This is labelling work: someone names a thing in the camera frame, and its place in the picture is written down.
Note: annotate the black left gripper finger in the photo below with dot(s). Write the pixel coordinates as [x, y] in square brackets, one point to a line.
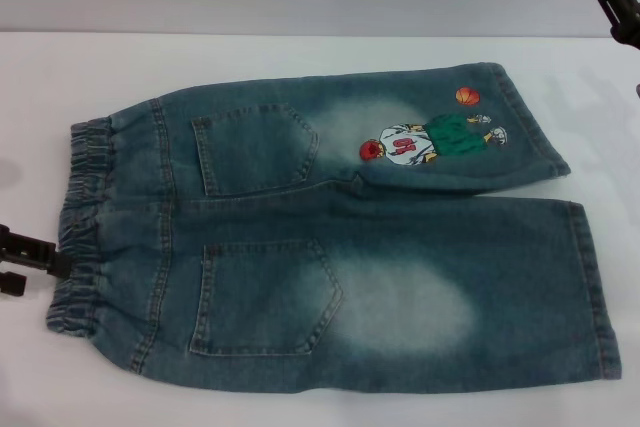
[12, 284]
[35, 252]

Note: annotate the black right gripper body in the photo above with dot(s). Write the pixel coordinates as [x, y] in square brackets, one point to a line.
[626, 39]

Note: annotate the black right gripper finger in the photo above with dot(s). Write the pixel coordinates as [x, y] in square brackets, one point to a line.
[616, 9]

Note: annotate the blue denim shorts with cartoon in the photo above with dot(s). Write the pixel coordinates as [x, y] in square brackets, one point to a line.
[400, 272]

